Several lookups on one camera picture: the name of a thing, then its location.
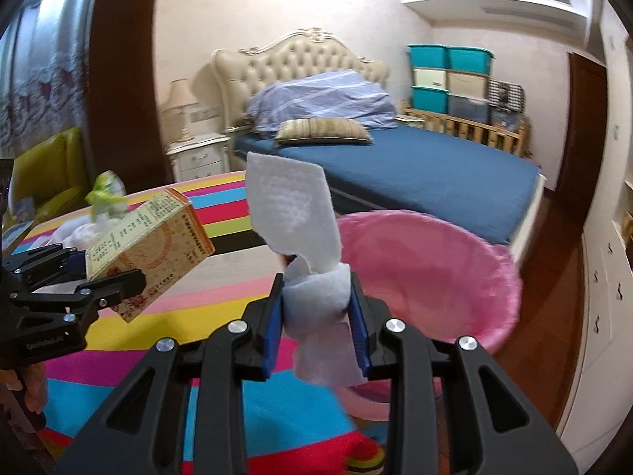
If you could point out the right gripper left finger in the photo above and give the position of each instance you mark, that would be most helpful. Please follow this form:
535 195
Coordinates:
140 427

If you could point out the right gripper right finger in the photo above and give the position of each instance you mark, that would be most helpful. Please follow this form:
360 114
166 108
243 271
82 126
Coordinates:
492 427

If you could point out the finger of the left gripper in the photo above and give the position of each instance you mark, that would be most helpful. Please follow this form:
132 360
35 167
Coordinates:
43 266
99 289

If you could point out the tall orange medicine box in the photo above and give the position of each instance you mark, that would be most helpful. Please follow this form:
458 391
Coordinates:
163 238

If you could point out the white paper towel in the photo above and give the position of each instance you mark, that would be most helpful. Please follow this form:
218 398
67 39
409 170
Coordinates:
291 209

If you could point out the pink lined trash bin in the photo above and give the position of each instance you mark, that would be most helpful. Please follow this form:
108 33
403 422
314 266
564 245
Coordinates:
434 275

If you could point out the person's left hand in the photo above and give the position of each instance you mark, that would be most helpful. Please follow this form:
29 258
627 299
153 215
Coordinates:
33 381

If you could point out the small picture on armchair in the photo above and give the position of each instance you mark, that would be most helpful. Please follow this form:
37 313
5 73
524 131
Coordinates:
23 210

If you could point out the white crumpled plastic bag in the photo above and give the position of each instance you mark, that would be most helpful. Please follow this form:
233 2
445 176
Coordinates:
82 233

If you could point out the yellow leather armchair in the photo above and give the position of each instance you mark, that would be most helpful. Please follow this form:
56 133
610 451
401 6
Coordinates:
54 174

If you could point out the green snack bag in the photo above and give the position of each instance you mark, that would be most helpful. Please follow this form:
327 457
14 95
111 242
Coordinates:
107 197

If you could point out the white drawer cabinet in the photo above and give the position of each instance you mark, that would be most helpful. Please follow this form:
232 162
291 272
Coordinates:
602 395

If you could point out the colourful striped table cloth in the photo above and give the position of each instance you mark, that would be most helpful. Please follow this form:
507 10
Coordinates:
291 427

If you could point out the dark brown wardrobe panel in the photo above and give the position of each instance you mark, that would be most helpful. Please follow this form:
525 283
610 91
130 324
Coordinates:
123 122

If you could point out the white nightstand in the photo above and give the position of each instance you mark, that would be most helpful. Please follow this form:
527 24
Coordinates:
203 156

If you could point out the lace patterned curtain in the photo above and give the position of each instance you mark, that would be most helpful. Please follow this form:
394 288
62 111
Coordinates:
44 71

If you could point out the beige table lamp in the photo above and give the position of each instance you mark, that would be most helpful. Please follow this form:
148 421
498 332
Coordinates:
181 98

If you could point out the bed with blue cover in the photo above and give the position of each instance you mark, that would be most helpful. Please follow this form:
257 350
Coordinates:
493 194

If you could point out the striped gold pillow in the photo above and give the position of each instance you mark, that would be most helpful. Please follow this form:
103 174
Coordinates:
322 131

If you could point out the dark brown door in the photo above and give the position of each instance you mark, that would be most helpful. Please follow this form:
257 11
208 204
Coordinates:
584 144

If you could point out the grey storage bin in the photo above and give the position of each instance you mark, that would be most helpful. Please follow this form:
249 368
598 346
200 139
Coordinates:
470 109

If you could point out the lavender striped duvet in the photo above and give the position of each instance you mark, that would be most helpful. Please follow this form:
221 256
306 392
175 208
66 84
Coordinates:
338 94

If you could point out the checkered black white bag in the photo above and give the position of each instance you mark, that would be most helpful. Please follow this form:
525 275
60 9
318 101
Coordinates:
506 95

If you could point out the beige tufted headboard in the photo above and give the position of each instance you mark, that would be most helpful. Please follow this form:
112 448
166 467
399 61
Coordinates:
241 74

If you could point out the teal storage bin lower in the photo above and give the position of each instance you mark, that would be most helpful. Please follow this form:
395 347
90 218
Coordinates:
432 100

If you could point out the teal storage bin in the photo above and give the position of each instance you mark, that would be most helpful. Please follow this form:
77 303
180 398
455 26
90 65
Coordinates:
470 59
428 56
432 100

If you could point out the beige storage bin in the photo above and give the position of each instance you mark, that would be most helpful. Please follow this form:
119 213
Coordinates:
467 84

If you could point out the cream storage bin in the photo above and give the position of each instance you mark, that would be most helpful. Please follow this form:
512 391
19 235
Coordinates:
429 78

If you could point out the teal storage bin top right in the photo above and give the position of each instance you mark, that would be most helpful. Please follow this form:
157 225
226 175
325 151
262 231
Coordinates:
470 59

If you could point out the teal storage bin top left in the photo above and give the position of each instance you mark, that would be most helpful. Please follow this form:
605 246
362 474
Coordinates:
428 56

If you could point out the wooden crib rail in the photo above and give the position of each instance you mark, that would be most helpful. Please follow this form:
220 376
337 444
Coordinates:
491 135

